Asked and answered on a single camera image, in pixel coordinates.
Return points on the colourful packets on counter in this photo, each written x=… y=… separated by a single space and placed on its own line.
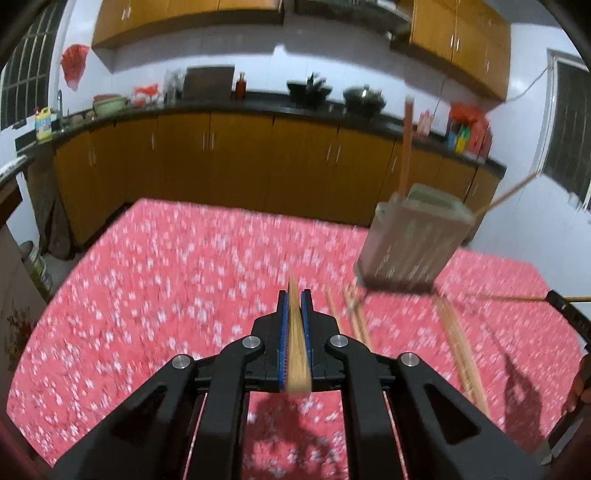
x=464 y=138

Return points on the red sauce bottle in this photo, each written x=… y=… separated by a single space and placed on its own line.
x=240 y=86

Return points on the metal faucet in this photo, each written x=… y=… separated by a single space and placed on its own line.
x=59 y=101

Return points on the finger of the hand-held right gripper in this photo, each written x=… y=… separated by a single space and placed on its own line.
x=570 y=316

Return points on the range hood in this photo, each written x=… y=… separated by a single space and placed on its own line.
x=351 y=11

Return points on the black pot with lid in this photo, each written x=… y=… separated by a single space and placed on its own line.
x=364 y=99

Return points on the black wok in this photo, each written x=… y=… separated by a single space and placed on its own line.
x=308 y=90

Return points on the beige perforated chopstick holder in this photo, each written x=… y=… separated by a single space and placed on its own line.
x=406 y=240

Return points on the barred window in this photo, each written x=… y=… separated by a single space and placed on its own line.
x=25 y=78

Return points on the metal can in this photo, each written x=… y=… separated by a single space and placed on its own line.
x=34 y=267

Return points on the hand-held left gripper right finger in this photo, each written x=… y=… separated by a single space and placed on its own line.
x=305 y=332

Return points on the pink bottle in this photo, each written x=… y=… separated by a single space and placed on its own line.
x=425 y=123

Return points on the red floral tablecloth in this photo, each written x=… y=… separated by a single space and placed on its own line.
x=161 y=300

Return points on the yellow detergent bottle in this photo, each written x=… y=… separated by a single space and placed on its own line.
x=43 y=125

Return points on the hanging red plastic bag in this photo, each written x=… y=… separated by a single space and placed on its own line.
x=74 y=62

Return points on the clear plastic bag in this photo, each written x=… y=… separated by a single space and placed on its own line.
x=171 y=87

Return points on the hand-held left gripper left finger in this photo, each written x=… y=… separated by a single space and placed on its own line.
x=284 y=332

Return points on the green basin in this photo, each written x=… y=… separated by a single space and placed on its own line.
x=110 y=104

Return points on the dark hanging cloth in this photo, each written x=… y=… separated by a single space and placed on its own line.
x=51 y=212

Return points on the dark framed window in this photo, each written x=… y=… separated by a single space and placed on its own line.
x=572 y=129

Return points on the wooden base cabinets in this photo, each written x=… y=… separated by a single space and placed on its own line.
x=231 y=161

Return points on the black kitchen countertop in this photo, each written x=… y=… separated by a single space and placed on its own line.
x=258 y=100

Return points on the person's right hand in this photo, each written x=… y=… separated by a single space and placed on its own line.
x=582 y=383

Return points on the dark cutting board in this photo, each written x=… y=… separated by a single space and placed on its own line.
x=207 y=83

